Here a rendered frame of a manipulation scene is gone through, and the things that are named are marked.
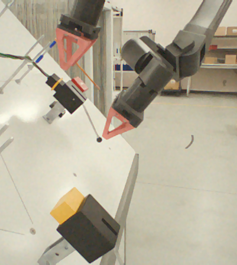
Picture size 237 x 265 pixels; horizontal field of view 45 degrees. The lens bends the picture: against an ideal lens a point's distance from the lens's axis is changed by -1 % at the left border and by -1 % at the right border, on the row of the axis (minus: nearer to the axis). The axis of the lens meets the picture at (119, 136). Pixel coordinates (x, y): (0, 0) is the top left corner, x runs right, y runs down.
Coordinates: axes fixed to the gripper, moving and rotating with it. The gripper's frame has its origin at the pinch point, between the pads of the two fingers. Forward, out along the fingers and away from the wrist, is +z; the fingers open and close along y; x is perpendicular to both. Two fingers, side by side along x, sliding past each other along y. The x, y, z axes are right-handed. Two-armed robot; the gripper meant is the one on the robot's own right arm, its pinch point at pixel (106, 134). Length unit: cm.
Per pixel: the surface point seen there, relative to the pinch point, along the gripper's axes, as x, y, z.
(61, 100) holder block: -12.3, 2.4, -0.9
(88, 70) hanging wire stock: -17, -74, 9
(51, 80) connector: -16.3, 1.9, -2.8
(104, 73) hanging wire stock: -11, -110, 14
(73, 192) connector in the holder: -2.3, 29.7, -2.9
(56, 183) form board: -3.4, 17.3, 6.3
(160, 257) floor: 83, -76, 72
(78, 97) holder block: -9.8, 2.3, -3.6
